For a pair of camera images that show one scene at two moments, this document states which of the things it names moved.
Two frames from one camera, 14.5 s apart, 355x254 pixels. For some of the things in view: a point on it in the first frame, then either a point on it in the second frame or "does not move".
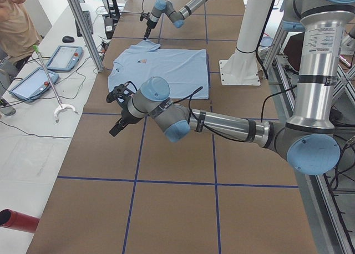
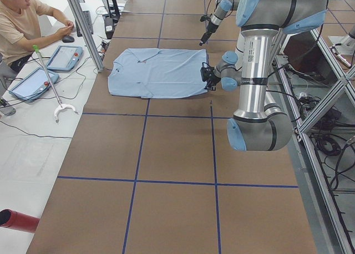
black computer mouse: (67, 39) does not move
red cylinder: (11, 219) does not move
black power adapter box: (108, 26) does not move
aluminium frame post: (77, 7) does not move
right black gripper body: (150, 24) to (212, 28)
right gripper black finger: (148, 30) to (204, 37)
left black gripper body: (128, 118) to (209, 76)
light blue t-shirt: (186, 70) does not move
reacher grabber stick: (61, 106) does not move
